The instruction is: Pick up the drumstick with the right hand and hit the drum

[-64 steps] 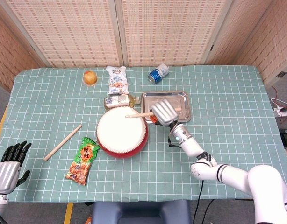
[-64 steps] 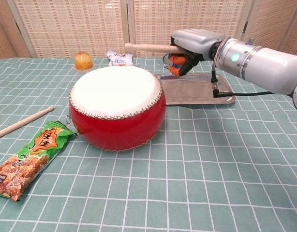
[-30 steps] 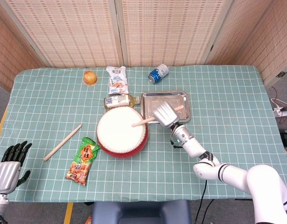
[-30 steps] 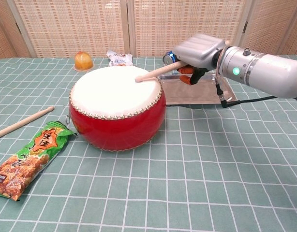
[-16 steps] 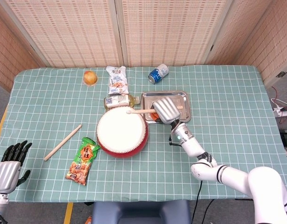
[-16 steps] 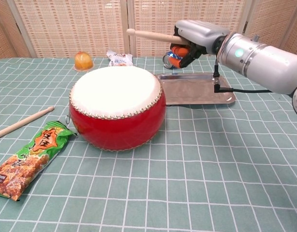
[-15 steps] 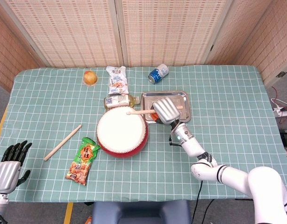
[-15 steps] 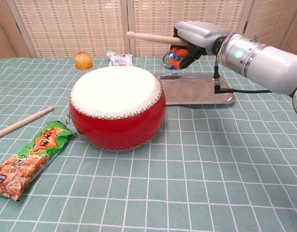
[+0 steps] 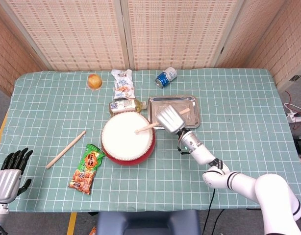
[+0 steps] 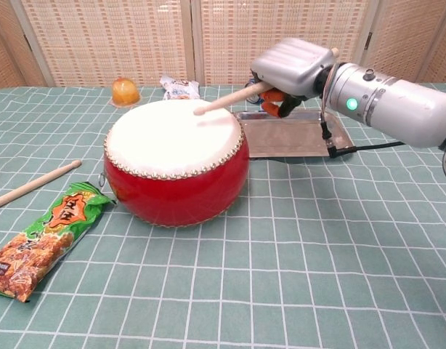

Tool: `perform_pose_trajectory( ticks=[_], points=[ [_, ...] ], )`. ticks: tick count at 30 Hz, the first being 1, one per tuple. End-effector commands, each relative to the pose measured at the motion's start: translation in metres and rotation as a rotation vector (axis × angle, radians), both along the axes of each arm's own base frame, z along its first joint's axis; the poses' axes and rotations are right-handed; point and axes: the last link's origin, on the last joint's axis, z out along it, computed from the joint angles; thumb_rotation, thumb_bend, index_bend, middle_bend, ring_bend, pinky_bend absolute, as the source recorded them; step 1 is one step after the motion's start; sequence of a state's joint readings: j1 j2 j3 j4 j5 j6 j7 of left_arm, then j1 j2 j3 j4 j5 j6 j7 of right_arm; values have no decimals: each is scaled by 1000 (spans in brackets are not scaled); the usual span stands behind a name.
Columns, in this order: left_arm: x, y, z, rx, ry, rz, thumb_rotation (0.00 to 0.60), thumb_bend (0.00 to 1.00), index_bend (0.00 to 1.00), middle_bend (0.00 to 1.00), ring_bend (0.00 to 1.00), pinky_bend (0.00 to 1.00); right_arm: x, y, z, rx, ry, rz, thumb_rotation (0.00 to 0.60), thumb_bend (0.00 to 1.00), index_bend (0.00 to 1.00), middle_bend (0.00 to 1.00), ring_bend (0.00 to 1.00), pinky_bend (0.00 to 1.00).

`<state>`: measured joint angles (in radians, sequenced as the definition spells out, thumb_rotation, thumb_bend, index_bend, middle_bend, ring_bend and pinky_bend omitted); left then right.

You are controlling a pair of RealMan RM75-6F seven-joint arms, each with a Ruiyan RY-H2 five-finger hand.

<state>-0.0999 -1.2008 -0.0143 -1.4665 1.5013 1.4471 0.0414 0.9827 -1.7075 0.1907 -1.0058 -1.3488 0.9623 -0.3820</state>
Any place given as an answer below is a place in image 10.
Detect green snack bag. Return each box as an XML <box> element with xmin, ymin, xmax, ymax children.
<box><xmin>0</xmin><ymin>181</ymin><xmax>117</xmax><ymax>303</ymax></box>

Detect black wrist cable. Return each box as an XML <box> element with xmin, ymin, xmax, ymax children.
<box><xmin>320</xmin><ymin>105</ymin><xmax>408</xmax><ymax>158</ymax></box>

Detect blue white soda can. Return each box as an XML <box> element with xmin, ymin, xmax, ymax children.
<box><xmin>248</xmin><ymin>68</ymin><xmax>267</xmax><ymax>105</ymax></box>

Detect orange jelly cup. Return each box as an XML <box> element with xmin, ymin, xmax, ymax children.
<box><xmin>111</xmin><ymin>76</ymin><xmax>142</xmax><ymax>108</ymax></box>

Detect wooden drumstick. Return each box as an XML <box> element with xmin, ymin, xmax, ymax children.
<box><xmin>0</xmin><ymin>159</ymin><xmax>83</xmax><ymax>213</ymax></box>
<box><xmin>192</xmin><ymin>47</ymin><xmax>340</xmax><ymax>116</ymax></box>

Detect white snack bag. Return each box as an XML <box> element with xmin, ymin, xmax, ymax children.
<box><xmin>159</xmin><ymin>75</ymin><xmax>201</xmax><ymax>101</ymax></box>

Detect stainless steel tray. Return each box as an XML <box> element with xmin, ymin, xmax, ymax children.
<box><xmin>232</xmin><ymin>110</ymin><xmax>354</xmax><ymax>160</ymax></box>

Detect red drum white skin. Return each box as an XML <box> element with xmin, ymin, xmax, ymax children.
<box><xmin>102</xmin><ymin>100</ymin><xmax>251</xmax><ymax>228</ymax></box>

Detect green checkered tablecloth table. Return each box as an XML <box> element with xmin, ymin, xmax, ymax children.
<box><xmin>0</xmin><ymin>82</ymin><xmax>446</xmax><ymax>349</ymax></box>

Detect right silver orange-tipped robot hand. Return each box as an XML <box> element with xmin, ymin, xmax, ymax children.
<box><xmin>250</xmin><ymin>37</ymin><xmax>335</xmax><ymax>118</ymax></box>

